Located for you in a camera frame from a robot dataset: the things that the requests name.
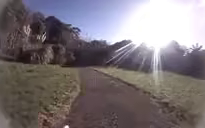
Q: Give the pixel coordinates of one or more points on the wood of dark trees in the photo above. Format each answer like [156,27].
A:
[56,43]

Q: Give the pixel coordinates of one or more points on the robot's own part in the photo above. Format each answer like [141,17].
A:
[66,126]

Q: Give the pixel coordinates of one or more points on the grass verge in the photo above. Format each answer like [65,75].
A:
[170,88]

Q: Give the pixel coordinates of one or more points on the grass field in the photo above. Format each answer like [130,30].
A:
[20,90]

